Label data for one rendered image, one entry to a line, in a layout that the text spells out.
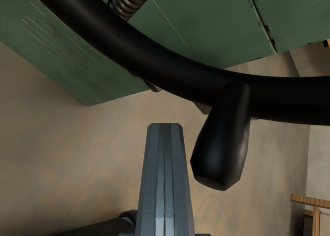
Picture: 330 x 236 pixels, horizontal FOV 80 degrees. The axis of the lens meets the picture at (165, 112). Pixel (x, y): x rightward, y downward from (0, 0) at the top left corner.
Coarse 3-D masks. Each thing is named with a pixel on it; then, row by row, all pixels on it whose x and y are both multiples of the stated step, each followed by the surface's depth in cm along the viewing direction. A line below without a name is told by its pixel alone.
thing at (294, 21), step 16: (256, 0) 25; (272, 0) 24; (288, 0) 23; (304, 0) 23; (320, 0) 22; (272, 16) 25; (288, 16) 25; (304, 16) 24; (320, 16) 23; (272, 32) 27; (288, 32) 26; (304, 32) 25; (320, 32) 25; (288, 48) 28
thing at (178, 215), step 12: (168, 132) 10; (180, 132) 10; (168, 144) 9; (180, 144) 9; (168, 156) 8; (180, 156) 8; (168, 168) 8; (180, 168) 8; (168, 180) 7; (180, 180) 7; (168, 192) 7; (180, 192) 7; (168, 204) 6; (180, 204) 6; (168, 216) 6; (180, 216) 6; (192, 216) 6; (168, 228) 6; (180, 228) 6; (192, 228) 6
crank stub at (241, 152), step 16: (224, 96) 11; (240, 96) 10; (224, 112) 10; (240, 112) 10; (208, 128) 10; (224, 128) 9; (240, 128) 9; (208, 144) 9; (224, 144) 9; (240, 144) 9; (192, 160) 9; (208, 160) 9; (224, 160) 8; (240, 160) 9; (208, 176) 9; (224, 176) 8; (240, 176) 9
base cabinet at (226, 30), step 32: (0, 0) 45; (32, 0) 41; (160, 0) 30; (192, 0) 28; (224, 0) 26; (0, 32) 59; (32, 32) 51; (64, 32) 46; (160, 32) 34; (192, 32) 32; (224, 32) 30; (256, 32) 28; (32, 64) 69; (64, 64) 58; (96, 64) 51; (224, 64) 35; (96, 96) 69
